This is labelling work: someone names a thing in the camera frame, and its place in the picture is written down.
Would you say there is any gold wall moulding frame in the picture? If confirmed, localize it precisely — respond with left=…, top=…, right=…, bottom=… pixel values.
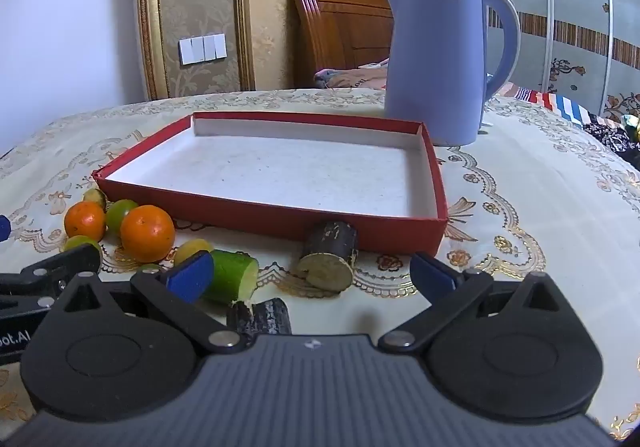
left=136, top=0, right=256, bottom=100

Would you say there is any small yellow round fruit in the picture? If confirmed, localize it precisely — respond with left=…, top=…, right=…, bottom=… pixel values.
left=82, top=188, right=107, bottom=212
left=173, top=239, right=215, bottom=267

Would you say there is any green cucumber piece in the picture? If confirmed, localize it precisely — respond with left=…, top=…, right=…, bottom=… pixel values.
left=202, top=249, right=260, bottom=305

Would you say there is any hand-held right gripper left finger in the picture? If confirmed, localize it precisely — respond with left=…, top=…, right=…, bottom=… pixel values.
left=64, top=251, right=243, bottom=353

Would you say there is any red cardboard box tray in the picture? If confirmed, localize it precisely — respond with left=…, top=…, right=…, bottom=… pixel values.
left=92, top=111, right=449, bottom=259

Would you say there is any wooden bed headboard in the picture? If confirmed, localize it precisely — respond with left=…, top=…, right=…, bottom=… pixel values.
left=289, top=0, right=396, bottom=90

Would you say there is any dark purple sugarcane piece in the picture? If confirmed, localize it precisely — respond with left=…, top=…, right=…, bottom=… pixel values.
left=295, top=219, right=359, bottom=298
left=226, top=298, right=292, bottom=347

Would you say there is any pink brown blanket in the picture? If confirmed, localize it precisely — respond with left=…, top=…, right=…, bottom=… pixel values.
left=314, top=59, right=391, bottom=90

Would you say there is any blue electric kettle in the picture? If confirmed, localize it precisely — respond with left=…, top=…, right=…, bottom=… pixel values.
left=382, top=0, right=522, bottom=148

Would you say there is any white wall light switch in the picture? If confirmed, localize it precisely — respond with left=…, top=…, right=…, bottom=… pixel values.
left=179, top=33, right=228, bottom=66

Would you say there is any dark floral cloth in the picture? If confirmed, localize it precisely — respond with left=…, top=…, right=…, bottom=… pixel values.
left=582, top=114, right=640, bottom=162

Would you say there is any orange tangerine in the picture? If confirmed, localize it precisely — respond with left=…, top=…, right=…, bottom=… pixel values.
left=120, top=205, right=176, bottom=264
left=64, top=202, right=107, bottom=243

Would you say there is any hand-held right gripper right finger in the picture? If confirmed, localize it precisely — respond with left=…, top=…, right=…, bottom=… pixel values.
left=377, top=251, right=568, bottom=354

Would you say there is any green tangerine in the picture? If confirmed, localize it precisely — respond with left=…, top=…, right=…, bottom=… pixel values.
left=105, top=199, right=140, bottom=238
left=64, top=235, right=103, bottom=258

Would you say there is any floral panel wardrobe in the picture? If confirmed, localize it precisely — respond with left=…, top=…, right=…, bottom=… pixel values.
left=477, top=0, right=640, bottom=128

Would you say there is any cream embroidered tablecloth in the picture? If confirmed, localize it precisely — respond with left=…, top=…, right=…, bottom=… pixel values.
left=0, top=89, right=640, bottom=443

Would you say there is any striped colourful blanket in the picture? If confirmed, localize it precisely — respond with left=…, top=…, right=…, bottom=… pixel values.
left=500, top=82, right=601, bottom=125

